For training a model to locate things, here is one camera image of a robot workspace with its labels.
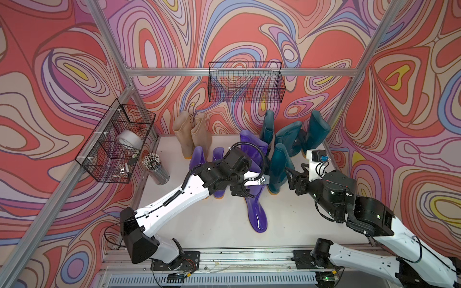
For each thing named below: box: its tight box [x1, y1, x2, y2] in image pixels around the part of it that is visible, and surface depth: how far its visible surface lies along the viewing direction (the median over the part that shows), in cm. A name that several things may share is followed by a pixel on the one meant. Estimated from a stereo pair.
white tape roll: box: [117, 129, 143, 150], surface depth 76 cm
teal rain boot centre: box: [274, 121, 302, 158], surface depth 88 cm
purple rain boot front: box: [244, 184, 268, 234], surface depth 82 cm
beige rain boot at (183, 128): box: [172, 111, 196, 160], surface depth 93 cm
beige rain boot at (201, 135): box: [190, 112, 214, 161], surface depth 90 cm
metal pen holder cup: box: [141, 153, 170, 186], surface depth 87 cm
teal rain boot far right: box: [302, 110, 332, 153], surface depth 94 cm
